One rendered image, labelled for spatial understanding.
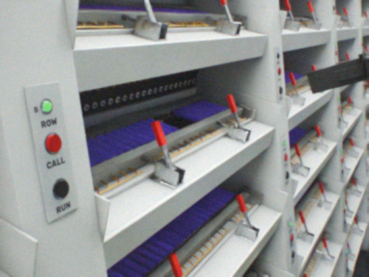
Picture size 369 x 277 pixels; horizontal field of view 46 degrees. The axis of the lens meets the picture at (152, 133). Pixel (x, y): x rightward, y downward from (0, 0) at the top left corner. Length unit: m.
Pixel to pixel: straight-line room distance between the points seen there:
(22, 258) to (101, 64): 0.21
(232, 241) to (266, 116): 0.29
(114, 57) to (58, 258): 0.22
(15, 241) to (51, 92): 0.13
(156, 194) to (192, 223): 0.29
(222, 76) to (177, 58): 0.41
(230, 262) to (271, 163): 0.29
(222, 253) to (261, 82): 0.38
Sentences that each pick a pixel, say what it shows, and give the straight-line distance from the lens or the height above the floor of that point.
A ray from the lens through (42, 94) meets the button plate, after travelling 0.39.
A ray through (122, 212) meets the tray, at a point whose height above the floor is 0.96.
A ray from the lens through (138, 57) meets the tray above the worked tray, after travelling 0.52.
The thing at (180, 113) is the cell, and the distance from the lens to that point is 0.86.
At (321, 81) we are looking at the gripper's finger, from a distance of 0.62.
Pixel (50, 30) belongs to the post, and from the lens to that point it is 0.41.
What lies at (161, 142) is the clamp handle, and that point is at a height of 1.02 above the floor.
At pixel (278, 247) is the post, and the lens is 1.08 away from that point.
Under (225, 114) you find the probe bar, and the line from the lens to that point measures 0.90.
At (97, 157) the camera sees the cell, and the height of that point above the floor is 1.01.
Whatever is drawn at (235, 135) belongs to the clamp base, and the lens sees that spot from 0.83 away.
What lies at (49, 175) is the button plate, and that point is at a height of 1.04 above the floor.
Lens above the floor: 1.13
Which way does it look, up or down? 10 degrees down
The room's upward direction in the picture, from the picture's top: 7 degrees counter-clockwise
